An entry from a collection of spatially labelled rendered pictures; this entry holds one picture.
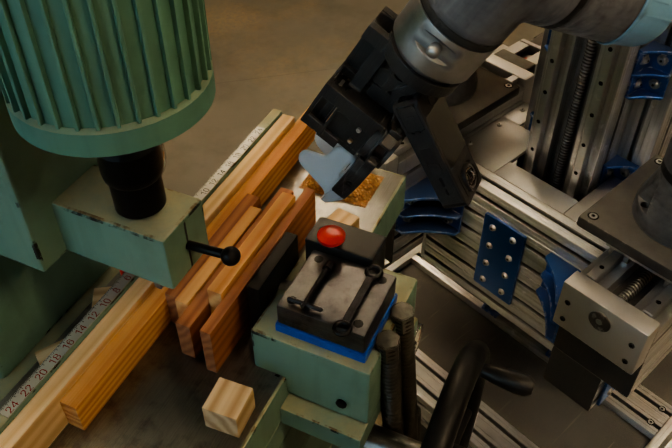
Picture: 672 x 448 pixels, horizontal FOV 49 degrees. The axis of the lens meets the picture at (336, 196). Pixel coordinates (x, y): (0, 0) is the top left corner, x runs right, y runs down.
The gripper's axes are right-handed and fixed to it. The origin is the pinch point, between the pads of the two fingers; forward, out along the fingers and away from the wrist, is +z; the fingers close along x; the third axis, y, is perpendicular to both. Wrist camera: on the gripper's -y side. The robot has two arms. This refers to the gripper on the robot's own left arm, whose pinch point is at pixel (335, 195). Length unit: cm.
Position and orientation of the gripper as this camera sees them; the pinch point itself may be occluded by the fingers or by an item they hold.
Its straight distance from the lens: 73.6
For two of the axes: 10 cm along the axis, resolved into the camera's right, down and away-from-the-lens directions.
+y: -7.9, -6.1, -0.6
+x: -4.2, 6.0, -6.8
